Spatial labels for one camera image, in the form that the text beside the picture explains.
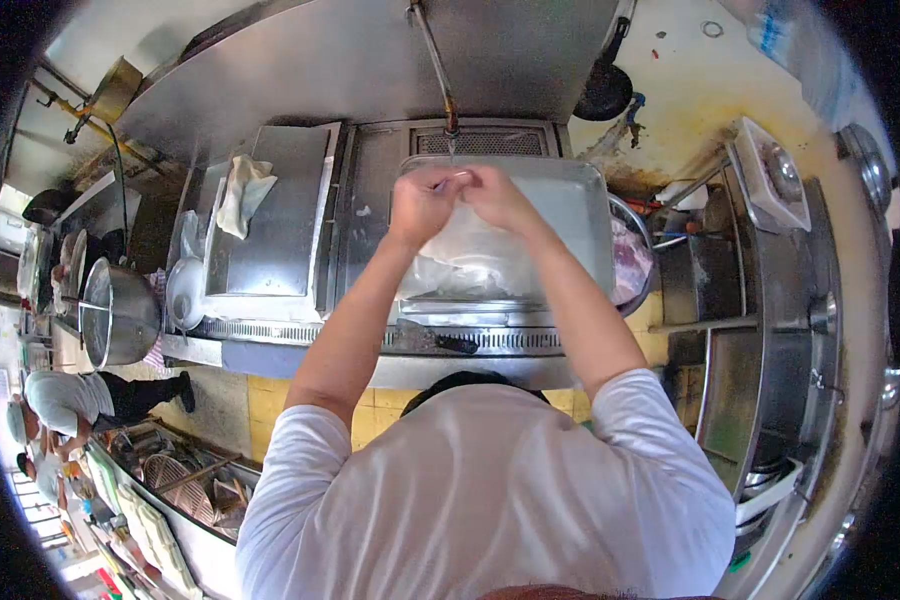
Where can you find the black hanging pan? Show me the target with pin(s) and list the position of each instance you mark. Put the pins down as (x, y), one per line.
(604, 91)

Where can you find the steel sink with dishes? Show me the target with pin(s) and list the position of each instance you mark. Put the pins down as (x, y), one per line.
(172, 480)

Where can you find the raw pink meat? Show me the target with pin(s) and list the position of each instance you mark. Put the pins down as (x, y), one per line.
(630, 259)

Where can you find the person's right hand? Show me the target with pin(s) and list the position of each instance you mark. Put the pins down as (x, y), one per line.
(502, 199)

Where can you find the person's right fingers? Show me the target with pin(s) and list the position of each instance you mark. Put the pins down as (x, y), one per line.
(477, 184)

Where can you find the white bowl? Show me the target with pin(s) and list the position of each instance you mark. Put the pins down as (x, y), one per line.
(184, 294)

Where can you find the round steel lid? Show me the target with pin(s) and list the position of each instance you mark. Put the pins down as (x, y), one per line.
(870, 169)

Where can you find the clear plastic bag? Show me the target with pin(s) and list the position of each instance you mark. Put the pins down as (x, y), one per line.
(480, 262)

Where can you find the black wok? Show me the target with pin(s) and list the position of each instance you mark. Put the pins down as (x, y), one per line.
(45, 206)

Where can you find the white square container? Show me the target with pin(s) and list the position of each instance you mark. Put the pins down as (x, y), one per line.
(776, 176)

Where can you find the steel water tap pipe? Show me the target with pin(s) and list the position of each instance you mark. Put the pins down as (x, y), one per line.
(436, 67)

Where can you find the steel cooking range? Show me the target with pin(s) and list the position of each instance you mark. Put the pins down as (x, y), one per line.
(367, 195)

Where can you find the brass pan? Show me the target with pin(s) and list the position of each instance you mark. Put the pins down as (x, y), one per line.
(114, 90)

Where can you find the person's left hand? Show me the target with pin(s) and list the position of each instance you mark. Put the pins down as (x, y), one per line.
(420, 206)

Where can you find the steel side counter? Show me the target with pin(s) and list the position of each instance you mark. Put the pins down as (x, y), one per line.
(787, 352)

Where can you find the rectangular steel tray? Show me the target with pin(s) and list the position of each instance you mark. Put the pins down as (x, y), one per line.
(570, 217)

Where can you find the steel bowl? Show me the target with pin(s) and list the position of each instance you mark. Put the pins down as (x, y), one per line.
(640, 296)

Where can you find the white cloth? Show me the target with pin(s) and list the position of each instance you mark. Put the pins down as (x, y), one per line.
(241, 196)

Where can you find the large steel pot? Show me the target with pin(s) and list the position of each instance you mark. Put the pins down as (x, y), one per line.
(124, 311)

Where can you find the person's body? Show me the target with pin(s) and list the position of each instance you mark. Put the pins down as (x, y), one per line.
(487, 502)

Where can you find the person's left fingers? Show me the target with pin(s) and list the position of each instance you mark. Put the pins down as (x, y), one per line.
(444, 182)

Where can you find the flat steel lid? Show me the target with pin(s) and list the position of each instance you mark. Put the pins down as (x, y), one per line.
(277, 225)

